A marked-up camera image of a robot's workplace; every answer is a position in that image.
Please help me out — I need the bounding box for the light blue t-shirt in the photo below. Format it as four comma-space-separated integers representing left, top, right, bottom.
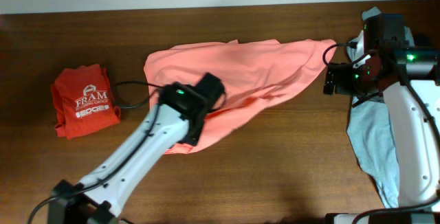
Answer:
346, 6, 415, 210

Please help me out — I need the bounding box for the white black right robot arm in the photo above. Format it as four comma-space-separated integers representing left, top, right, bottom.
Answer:
323, 14, 439, 223

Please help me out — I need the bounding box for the red folded printed t-shirt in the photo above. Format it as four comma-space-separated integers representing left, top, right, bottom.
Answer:
51, 64, 121, 139

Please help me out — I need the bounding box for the salmon pink t-shirt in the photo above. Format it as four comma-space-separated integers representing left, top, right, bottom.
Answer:
144, 39, 335, 154

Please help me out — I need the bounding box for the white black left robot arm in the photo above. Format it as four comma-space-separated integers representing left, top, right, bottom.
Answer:
47, 73, 225, 223

